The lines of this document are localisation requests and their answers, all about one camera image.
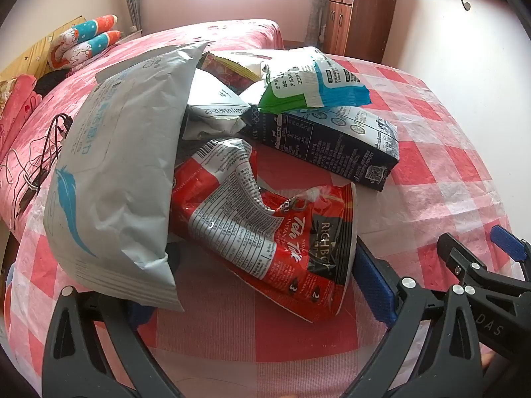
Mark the red instant tea packet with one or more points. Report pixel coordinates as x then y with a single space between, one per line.
290 265

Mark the black phone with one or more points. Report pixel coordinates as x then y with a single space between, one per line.
28 199

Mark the yellow wooden headboard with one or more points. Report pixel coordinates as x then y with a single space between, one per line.
25 58

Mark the grey plastic mailing bag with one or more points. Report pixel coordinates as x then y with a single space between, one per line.
116 153

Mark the red white checked tablecloth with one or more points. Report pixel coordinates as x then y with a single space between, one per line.
435 132

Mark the folded pink quilt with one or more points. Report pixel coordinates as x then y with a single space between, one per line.
16 107

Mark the green blue white wrapper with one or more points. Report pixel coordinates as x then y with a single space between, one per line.
315 83

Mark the pink bed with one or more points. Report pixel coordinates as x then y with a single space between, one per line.
232 35

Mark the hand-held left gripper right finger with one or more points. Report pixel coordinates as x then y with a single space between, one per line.
375 282

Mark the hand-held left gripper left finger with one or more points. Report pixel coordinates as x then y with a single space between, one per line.
137 319

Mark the black garment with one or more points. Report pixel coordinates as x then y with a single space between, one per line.
52 81

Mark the crumpled white plastic bag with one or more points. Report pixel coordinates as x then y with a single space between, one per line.
211 95

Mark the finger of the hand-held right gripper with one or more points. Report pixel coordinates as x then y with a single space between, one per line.
460 259
508 242

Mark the brown wooden cabinet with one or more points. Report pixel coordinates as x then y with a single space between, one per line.
365 16

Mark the black milk carton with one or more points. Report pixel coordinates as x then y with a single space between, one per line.
332 145

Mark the yellow red snack packet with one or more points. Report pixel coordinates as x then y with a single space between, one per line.
232 66

